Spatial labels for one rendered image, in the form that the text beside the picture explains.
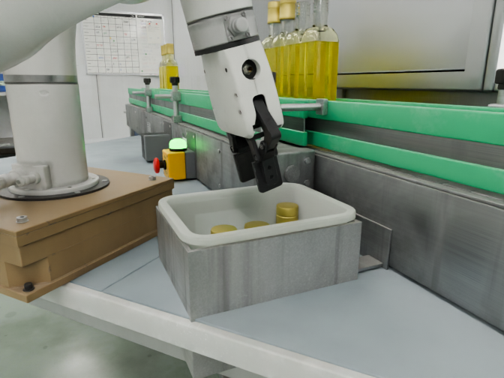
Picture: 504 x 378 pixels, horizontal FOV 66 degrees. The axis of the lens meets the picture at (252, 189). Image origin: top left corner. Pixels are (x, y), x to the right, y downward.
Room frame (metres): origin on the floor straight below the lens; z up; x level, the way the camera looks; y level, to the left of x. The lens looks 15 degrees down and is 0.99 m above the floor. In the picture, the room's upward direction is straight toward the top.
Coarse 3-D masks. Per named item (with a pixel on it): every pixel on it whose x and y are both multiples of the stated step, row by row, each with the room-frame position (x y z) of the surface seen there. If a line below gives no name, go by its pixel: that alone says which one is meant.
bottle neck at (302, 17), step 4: (296, 4) 0.82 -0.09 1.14; (300, 4) 0.81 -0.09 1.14; (304, 4) 0.81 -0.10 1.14; (308, 4) 0.81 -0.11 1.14; (296, 8) 0.82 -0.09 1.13; (300, 8) 0.81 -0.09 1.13; (304, 8) 0.81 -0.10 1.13; (308, 8) 0.81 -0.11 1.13; (296, 12) 0.82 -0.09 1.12; (300, 12) 0.81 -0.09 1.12; (304, 12) 0.81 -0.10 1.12; (308, 12) 0.81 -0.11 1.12; (296, 16) 0.81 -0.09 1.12; (300, 16) 0.81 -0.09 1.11; (304, 16) 0.81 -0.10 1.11; (308, 16) 0.81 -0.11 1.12; (296, 20) 0.81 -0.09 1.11; (300, 20) 0.81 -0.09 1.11; (304, 20) 0.81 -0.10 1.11; (308, 20) 0.81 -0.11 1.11; (296, 24) 0.81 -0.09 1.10; (300, 24) 0.81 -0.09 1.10; (304, 24) 0.81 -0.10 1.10; (308, 24) 0.81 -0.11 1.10; (296, 28) 0.81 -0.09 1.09
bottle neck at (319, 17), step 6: (318, 0) 0.76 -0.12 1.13; (324, 0) 0.76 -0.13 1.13; (312, 6) 0.77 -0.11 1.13; (318, 6) 0.76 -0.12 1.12; (324, 6) 0.76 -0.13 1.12; (312, 12) 0.77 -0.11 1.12; (318, 12) 0.76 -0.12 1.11; (324, 12) 0.76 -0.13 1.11; (312, 18) 0.77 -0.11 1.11; (318, 18) 0.76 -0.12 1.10; (324, 18) 0.76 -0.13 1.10; (312, 24) 0.77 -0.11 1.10; (318, 24) 0.76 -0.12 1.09; (324, 24) 0.76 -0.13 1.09
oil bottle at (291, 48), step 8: (296, 32) 0.80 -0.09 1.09; (288, 40) 0.81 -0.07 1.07; (296, 40) 0.79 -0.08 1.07; (288, 48) 0.81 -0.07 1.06; (296, 48) 0.79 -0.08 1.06; (288, 56) 0.81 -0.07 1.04; (296, 56) 0.79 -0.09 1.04; (288, 64) 0.81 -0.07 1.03; (296, 64) 0.79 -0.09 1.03; (288, 72) 0.81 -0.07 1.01; (296, 72) 0.79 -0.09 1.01; (288, 80) 0.81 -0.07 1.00; (296, 80) 0.79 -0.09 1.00; (288, 88) 0.81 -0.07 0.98; (296, 88) 0.79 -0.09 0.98; (288, 96) 0.81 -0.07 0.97; (296, 96) 0.79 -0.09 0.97
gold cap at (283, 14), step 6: (282, 0) 0.86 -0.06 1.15; (288, 0) 0.86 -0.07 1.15; (294, 0) 0.86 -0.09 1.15; (282, 6) 0.86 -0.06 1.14; (288, 6) 0.86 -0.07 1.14; (294, 6) 0.86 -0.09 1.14; (282, 12) 0.86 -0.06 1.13; (288, 12) 0.86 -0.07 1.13; (294, 12) 0.86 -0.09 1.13; (282, 18) 0.86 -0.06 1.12; (288, 18) 0.86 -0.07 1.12; (294, 18) 0.86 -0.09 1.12
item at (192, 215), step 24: (216, 192) 0.55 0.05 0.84; (240, 192) 0.56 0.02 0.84; (288, 192) 0.59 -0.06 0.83; (312, 192) 0.55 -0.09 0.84; (168, 216) 0.44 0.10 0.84; (192, 216) 0.53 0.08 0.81; (216, 216) 0.54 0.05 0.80; (240, 216) 0.56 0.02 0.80; (264, 216) 0.57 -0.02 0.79; (312, 216) 0.53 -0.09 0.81; (336, 216) 0.44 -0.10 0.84; (192, 240) 0.37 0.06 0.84; (216, 240) 0.37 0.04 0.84; (240, 240) 0.39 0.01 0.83
